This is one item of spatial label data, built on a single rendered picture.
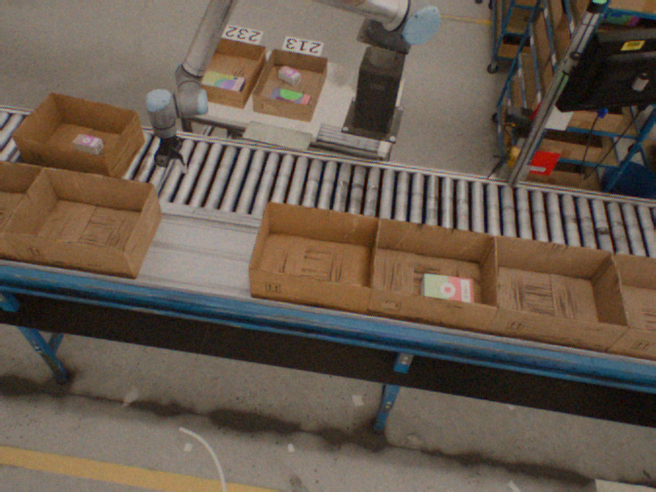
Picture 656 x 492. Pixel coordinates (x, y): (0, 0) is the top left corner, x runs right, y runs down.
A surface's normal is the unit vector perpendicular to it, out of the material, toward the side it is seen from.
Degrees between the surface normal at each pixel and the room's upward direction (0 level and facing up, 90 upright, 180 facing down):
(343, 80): 0
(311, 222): 89
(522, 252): 90
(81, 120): 89
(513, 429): 0
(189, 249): 0
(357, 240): 89
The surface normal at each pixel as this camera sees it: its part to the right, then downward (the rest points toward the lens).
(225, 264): 0.07, -0.61
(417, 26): 0.35, 0.79
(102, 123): -0.25, 0.75
